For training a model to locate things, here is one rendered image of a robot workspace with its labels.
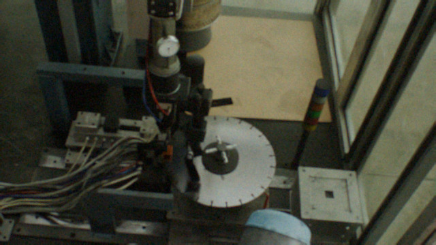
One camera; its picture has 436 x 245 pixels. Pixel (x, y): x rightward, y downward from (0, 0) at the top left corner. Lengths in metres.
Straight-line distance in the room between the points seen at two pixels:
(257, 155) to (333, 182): 0.25
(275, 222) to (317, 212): 0.61
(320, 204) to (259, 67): 0.75
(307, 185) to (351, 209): 0.15
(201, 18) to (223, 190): 0.76
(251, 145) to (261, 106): 0.40
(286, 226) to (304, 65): 1.29
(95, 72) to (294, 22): 1.06
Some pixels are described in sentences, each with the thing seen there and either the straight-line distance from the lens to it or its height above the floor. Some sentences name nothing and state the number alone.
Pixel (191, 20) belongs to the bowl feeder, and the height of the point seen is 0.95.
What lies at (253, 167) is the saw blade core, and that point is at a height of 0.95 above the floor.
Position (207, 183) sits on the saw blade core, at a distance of 1.39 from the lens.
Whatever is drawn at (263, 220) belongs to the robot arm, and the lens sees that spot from 0.86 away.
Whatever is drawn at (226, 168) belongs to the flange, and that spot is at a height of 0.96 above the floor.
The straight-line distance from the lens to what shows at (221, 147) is 1.40.
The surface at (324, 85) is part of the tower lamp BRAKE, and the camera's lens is 1.41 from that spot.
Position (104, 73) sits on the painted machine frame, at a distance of 1.54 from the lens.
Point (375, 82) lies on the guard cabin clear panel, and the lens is 1.59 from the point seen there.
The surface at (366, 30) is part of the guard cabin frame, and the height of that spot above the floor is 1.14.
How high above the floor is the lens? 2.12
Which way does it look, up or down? 50 degrees down
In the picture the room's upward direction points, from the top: 7 degrees clockwise
